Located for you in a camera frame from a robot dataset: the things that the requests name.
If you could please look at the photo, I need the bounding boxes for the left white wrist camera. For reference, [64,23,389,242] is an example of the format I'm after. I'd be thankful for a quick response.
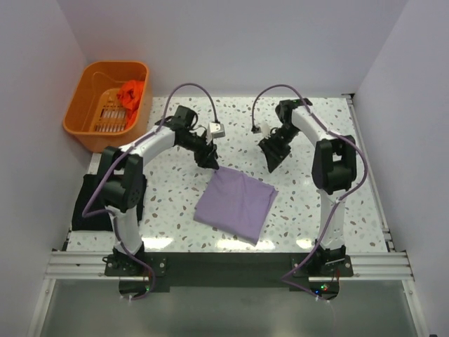
[207,122,225,139]

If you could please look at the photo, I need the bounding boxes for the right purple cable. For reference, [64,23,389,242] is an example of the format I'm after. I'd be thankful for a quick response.
[251,84,368,294]

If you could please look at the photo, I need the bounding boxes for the purple t shirt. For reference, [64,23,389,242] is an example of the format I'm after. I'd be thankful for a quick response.
[194,166,278,245]

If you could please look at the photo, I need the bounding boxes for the orange t shirt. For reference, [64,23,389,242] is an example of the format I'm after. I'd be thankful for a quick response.
[116,80,145,123]

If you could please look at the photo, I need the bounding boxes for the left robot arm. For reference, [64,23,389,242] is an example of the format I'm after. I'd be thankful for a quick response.
[95,105,225,277]

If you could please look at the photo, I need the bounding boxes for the aluminium rail frame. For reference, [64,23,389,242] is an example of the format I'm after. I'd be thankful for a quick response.
[31,93,429,336]

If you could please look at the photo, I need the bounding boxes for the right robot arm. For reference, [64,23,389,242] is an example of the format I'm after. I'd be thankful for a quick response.
[259,100,357,277]

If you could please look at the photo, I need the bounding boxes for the purple cable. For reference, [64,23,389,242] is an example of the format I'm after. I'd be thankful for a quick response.
[82,83,220,301]
[251,84,368,294]

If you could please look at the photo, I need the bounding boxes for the orange plastic basket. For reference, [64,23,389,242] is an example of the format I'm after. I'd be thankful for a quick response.
[62,60,152,153]

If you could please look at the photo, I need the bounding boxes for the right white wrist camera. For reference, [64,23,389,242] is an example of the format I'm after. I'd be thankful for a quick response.
[252,121,271,138]

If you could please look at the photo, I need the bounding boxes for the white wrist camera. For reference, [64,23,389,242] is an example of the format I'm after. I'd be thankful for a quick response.
[252,121,271,138]
[207,122,225,139]

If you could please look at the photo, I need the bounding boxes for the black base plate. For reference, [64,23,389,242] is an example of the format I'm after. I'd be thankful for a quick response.
[102,251,354,299]

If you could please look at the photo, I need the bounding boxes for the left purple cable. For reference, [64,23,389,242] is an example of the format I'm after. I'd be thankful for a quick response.
[82,83,220,301]

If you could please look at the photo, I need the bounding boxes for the folded black t shirt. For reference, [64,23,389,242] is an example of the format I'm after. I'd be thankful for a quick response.
[71,173,145,232]

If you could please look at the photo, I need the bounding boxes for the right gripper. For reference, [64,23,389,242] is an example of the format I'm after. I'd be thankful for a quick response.
[258,124,300,173]

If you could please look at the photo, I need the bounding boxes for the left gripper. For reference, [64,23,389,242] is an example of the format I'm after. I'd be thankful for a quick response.
[178,132,220,170]

